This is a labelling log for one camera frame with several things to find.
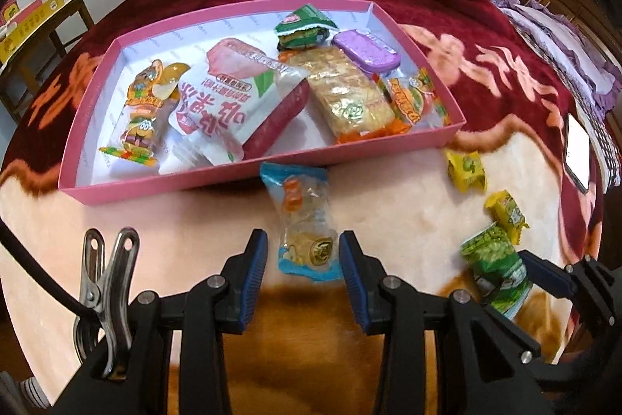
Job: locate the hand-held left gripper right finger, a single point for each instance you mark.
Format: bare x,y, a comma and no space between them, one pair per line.
352,279

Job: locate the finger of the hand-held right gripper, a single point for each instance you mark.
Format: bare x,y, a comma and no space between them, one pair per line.
590,293
544,271

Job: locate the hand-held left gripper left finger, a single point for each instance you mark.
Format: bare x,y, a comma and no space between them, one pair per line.
255,279

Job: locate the green pea packet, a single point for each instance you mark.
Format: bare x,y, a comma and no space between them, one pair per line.
493,264

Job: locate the clear blue-edged jelly packet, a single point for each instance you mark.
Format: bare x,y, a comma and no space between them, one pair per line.
303,220

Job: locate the pink cardboard box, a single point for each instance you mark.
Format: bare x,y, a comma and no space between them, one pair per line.
146,189

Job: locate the pink white snack bag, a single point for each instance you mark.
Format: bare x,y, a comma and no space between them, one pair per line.
228,118

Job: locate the cracker packet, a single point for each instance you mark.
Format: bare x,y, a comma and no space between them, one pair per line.
350,99

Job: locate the orange burger candy packet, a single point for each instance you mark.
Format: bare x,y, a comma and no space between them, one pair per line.
413,96

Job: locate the clear burger gummy packet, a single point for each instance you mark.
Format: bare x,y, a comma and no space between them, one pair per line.
141,113

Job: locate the purple plastic container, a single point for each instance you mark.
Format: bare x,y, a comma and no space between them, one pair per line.
364,50

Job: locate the dark green snack packet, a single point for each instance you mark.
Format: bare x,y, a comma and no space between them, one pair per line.
303,23

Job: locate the small yellow pea packet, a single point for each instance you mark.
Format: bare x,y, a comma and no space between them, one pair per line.
508,213
466,169

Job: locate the red floral blanket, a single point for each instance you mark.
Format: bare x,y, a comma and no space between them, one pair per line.
388,211

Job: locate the smartphone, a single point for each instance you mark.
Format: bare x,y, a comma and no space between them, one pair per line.
578,152

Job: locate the checkered bed sheet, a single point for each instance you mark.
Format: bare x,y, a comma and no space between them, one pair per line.
607,152

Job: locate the metal spring clip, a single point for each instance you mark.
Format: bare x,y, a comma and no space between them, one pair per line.
114,298

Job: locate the purple ruffled pillow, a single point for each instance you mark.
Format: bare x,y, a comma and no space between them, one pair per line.
573,40

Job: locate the wooden side table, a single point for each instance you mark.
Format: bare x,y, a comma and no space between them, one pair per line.
73,6

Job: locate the long yellow box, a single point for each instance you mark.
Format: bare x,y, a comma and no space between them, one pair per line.
29,25

